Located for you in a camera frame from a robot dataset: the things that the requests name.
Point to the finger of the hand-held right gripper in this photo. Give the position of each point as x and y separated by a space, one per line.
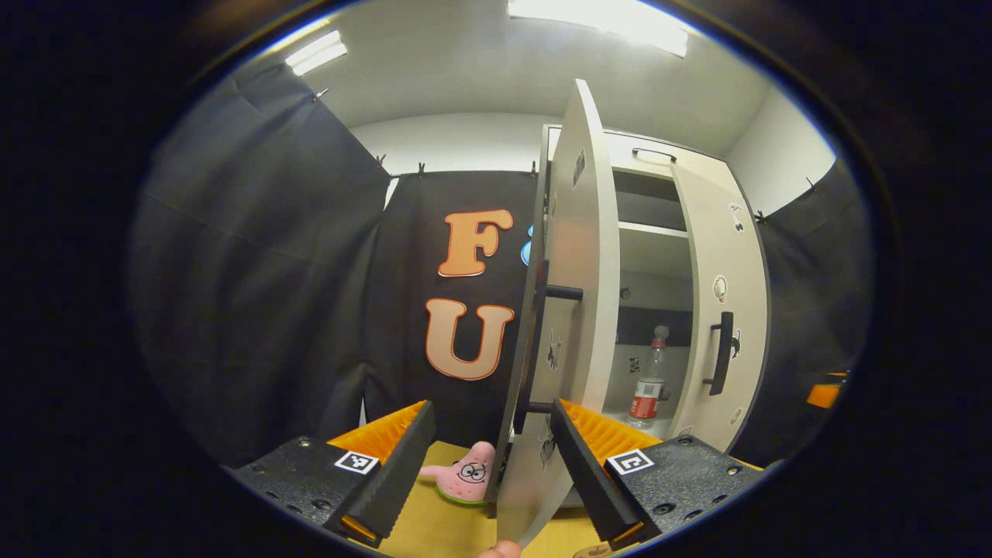
825 391

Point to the round wooden coaster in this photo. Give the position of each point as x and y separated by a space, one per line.
593 552

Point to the clear plastic bottle red label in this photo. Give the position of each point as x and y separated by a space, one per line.
643 399

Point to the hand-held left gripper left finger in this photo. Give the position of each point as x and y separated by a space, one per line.
403 465

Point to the white cabinet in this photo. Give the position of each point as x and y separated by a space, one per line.
651 256

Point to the pink starfish plush toy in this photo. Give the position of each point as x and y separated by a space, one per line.
465 473

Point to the ceiling light panel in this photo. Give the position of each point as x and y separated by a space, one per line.
604 23
316 53

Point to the white cabinet drawer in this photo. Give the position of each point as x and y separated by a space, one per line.
628 151

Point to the white cabinet door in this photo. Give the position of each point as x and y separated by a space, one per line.
581 271
744 256

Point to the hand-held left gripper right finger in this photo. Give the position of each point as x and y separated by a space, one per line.
589 473

